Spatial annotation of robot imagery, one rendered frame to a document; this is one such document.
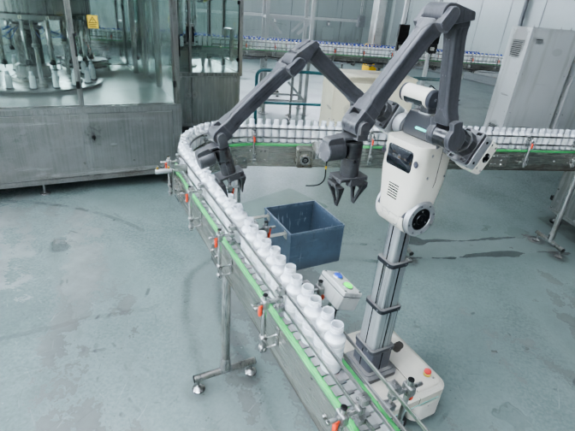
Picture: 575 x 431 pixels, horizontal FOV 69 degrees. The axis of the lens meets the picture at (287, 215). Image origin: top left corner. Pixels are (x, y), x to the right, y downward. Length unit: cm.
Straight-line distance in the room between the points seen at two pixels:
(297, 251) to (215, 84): 498
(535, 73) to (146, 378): 647
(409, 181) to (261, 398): 145
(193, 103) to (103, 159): 240
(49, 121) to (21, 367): 247
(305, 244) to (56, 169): 321
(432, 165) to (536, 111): 591
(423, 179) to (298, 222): 93
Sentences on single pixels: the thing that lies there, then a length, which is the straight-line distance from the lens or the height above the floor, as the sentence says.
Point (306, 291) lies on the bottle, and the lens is 130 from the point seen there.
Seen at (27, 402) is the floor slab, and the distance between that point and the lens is 272.
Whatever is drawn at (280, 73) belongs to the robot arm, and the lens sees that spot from 157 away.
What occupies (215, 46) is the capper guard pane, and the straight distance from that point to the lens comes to 674.
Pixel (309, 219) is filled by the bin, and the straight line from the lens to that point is 242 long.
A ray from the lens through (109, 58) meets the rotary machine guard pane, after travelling 454.
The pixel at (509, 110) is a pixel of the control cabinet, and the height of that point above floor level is 74.
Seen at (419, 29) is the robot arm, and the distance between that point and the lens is 131.
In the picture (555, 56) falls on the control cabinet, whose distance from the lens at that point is 747.
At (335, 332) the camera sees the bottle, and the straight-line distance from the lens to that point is 119.
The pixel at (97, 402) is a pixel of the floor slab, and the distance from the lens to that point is 260.
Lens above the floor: 194
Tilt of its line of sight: 27 degrees down
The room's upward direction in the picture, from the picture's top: 5 degrees clockwise
